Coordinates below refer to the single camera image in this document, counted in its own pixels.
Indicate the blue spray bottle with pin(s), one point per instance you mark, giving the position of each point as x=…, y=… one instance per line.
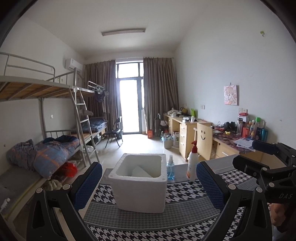
x=170, y=171

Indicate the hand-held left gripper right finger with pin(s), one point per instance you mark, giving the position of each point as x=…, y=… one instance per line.
x=208, y=183

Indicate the green wall hook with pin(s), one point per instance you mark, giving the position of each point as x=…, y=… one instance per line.
x=262, y=33

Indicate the white foam box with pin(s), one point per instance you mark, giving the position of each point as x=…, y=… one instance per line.
x=138, y=194

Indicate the blue plaid bedding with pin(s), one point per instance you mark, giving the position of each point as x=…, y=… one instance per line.
x=98, y=124

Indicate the green bag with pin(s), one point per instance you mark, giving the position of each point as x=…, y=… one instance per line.
x=193, y=112

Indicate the metal bunk bed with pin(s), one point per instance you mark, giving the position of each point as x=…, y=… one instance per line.
x=92, y=89
x=34, y=89

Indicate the white pump lotion bottle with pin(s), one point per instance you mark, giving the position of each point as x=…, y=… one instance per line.
x=192, y=166

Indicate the metal bed ladder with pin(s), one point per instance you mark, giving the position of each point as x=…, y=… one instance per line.
x=79, y=115

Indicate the black folding chair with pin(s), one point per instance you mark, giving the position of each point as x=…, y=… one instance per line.
x=114, y=133

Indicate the dark hanging clothes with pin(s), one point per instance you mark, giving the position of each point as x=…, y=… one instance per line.
x=100, y=96

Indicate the glass balcony door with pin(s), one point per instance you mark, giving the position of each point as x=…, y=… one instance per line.
x=130, y=102

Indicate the brown curtain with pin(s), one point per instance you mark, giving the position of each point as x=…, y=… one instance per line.
x=160, y=92
x=99, y=76

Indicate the person's right hand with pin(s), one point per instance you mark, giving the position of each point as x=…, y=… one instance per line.
x=276, y=213

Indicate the white air conditioner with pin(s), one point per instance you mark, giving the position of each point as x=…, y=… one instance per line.
x=73, y=64

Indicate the wooden smiley chair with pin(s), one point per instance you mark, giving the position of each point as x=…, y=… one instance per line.
x=203, y=139

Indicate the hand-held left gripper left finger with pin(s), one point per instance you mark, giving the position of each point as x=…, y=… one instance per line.
x=89, y=183

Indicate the blue orange quilt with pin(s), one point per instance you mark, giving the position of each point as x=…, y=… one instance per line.
x=48, y=155

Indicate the row of toiletry bottles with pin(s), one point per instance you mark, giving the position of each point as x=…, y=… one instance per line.
x=254, y=129

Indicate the wall picture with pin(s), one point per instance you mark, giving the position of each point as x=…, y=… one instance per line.
x=231, y=95

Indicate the printed papers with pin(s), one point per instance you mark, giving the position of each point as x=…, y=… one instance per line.
x=244, y=143

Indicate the wooden desk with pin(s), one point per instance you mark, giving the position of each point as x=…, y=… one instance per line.
x=185, y=136
x=225, y=148

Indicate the ceiling light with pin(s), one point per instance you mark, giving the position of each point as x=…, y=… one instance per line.
x=123, y=31

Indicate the orange container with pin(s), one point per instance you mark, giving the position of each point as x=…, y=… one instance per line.
x=150, y=134

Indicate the red plastic bag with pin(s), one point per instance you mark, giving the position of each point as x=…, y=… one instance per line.
x=68, y=170

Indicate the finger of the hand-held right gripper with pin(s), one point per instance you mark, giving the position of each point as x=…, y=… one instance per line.
x=249, y=165
x=264, y=147

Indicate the white bucket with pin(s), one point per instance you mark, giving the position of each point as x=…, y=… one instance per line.
x=167, y=142

